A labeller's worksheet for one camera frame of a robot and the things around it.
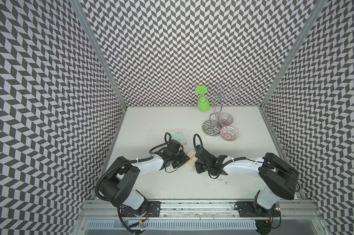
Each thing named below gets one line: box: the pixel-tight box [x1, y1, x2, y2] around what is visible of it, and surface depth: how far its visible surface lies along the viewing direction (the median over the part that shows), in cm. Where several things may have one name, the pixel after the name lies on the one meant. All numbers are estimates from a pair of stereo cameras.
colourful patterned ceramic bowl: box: [220, 125, 239, 142], surface depth 101 cm
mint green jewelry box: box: [171, 132, 187, 146], surface depth 100 cm
